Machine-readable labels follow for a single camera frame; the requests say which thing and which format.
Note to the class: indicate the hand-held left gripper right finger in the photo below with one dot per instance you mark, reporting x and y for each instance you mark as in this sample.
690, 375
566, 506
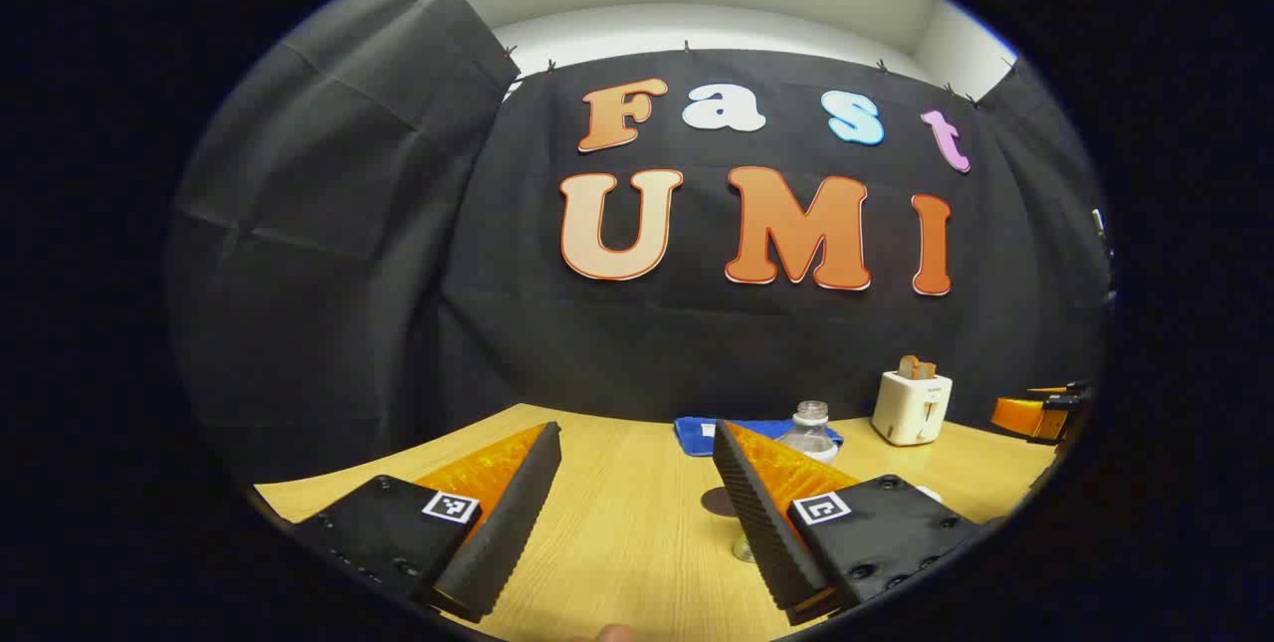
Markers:
756, 523

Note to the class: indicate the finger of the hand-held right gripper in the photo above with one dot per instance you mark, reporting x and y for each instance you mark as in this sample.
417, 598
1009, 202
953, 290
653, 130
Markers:
1015, 417

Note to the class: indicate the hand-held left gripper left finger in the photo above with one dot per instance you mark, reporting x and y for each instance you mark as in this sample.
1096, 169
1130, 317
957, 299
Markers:
518, 513

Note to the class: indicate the dark round coaster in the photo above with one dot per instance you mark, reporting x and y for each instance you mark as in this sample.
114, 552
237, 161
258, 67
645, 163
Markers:
715, 501

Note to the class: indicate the clear water bottle green drink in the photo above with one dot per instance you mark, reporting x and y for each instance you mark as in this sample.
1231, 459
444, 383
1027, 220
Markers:
811, 433

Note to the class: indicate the white toaster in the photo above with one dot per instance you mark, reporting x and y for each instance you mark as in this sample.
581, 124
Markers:
908, 408

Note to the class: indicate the blue towel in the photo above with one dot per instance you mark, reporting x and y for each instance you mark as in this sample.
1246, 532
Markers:
695, 433

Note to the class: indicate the black backdrop cloth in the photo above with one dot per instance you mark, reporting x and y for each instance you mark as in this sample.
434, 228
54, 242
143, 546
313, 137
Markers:
398, 274

